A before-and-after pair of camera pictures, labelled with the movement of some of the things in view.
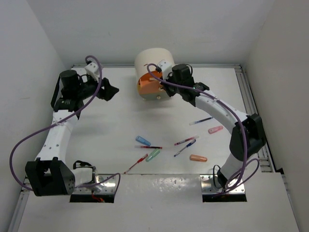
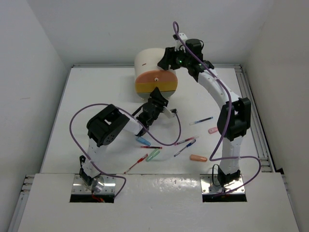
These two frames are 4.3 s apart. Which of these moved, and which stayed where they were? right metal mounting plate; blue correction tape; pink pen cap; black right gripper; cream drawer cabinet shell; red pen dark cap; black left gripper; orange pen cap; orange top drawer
Moved: orange top drawer; black left gripper; black right gripper
Stayed: cream drawer cabinet shell; right metal mounting plate; pink pen cap; blue correction tape; orange pen cap; red pen dark cap
